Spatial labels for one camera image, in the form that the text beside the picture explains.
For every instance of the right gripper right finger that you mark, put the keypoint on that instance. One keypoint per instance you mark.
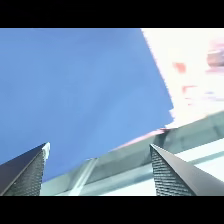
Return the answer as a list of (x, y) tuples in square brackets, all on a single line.
[(181, 180)]

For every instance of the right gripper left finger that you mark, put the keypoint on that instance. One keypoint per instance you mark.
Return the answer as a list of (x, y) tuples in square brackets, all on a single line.
[(21, 176)]

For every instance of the blue pants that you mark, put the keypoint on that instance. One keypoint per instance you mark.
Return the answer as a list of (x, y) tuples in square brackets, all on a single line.
[(73, 93)]

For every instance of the silver frame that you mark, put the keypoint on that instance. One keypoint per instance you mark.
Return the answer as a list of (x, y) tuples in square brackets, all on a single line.
[(133, 156)]

